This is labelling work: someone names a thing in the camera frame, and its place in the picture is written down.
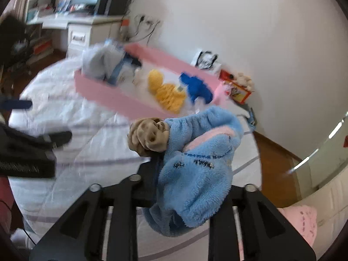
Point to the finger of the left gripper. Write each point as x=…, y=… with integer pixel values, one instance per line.
x=9, y=104
x=50, y=141

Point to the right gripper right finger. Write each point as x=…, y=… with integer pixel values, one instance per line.
x=266, y=233

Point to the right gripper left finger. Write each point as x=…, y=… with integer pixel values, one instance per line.
x=102, y=217

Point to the light blue fleece headband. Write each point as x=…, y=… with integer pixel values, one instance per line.
x=196, y=175

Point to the beige scrunchie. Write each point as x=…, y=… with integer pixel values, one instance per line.
x=147, y=136

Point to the yellow knitted scrunchie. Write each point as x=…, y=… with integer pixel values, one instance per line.
x=171, y=97

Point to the royal blue knitted scrunchie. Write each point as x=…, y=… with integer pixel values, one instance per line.
x=196, y=88

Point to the pink bedding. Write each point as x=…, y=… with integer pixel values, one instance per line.
x=304, y=219

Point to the black office chair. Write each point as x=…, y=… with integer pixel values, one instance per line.
x=15, y=52

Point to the white desk with drawers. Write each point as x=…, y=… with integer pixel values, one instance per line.
x=83, y=31

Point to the pink cardboard box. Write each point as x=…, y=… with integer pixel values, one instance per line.
x=133, y=100

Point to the orange capped bottle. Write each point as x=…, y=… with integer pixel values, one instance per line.
x=124, y=30

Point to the red storage box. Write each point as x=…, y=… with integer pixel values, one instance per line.
x=238, y=94

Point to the small pink white plush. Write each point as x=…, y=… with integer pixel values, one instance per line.
x=226, y=90

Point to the cream plush toy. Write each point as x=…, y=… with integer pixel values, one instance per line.
x=244, y=81

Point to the white shopping bag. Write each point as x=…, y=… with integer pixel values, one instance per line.
x=207, y=61

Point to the wall power outlet strip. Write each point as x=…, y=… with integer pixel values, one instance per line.
x=142, y=20

